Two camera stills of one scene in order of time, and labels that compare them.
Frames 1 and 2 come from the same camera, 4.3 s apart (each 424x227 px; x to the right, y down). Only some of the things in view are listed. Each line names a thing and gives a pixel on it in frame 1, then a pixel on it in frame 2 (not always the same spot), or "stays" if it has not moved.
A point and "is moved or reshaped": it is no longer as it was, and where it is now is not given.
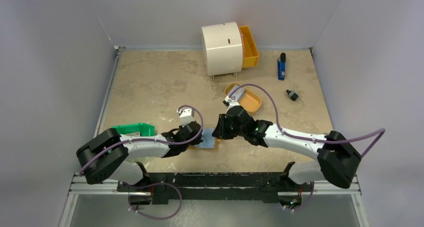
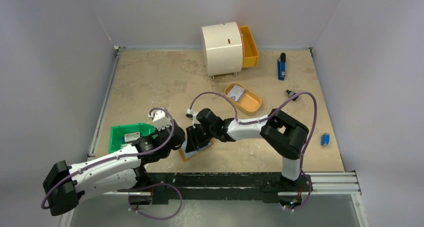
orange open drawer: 250,53 stays
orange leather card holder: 209,141 is moved or reshaped
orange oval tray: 250,100 stays
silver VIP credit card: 238,93 stays
